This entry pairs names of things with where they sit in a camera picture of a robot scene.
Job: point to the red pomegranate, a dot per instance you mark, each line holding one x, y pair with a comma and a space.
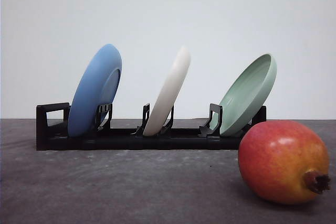
284, 162

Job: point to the blue plate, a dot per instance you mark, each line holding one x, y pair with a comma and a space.
97, 86

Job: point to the green plate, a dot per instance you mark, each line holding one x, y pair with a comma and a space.
244, 98

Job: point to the white plate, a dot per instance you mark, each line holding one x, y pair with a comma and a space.
160, 110

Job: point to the black plate rack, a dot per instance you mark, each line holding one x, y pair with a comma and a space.
52, 126

